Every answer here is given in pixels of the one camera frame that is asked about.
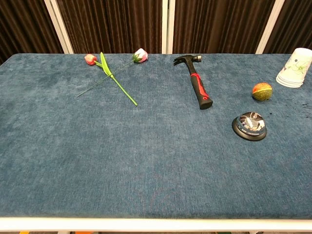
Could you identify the blue velvet table cloth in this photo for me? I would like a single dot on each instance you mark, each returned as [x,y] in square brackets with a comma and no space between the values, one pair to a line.
[146,151]

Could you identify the black red claw hammer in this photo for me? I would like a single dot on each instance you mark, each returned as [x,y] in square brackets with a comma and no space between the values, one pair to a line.
[200,83]

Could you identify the white pink rose thin stem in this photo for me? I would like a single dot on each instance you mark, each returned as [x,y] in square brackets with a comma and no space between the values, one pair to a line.
[140,56]

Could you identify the red tulip bright green stem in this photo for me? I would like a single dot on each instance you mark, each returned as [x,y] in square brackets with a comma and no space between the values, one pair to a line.
[89,59]

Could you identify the dark brown curtain panel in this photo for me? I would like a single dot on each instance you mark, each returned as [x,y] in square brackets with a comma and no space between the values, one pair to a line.
[24,26]
[219,24]
[112,24]
[295,24]

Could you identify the plain white nested paper cup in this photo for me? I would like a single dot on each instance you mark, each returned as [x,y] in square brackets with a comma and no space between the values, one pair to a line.
[290,86]
[290,83]

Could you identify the white floral paper cup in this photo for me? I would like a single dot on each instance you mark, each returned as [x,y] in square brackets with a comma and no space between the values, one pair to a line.
[296,63]

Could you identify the white screen frame post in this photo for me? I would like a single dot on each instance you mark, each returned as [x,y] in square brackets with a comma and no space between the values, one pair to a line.
[167,26]
[269,29]
[59,29]

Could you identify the white table frame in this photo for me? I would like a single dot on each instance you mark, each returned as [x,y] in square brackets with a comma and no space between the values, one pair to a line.
[156,224]

